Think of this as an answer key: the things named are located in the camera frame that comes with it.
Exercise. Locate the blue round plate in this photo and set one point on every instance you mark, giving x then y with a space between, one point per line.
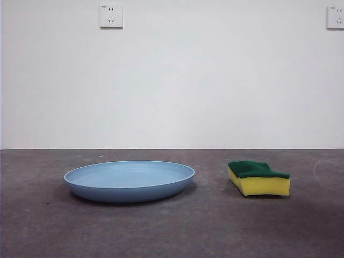
129 193

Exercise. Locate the yellow sponge with green pad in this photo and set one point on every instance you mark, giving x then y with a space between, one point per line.
266 186

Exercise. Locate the white wall socket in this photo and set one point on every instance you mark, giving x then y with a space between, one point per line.
111 16
336 17

